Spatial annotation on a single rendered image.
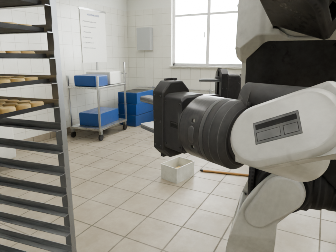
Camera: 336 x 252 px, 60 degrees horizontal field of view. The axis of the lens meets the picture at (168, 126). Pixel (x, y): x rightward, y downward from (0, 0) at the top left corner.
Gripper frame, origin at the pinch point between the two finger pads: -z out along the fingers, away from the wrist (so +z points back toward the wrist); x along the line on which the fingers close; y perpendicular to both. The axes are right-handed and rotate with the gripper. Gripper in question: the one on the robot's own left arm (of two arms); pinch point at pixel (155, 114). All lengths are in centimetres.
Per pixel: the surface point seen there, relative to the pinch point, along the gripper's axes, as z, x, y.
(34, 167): -84, -36, -1
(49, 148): -77, -26, -5
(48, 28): -73, 19, -8
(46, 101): -76, -7, -6
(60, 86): -72, -2, -10
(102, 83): -354, -32, -173
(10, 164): -96, -36, 6
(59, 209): -75, -53, -6
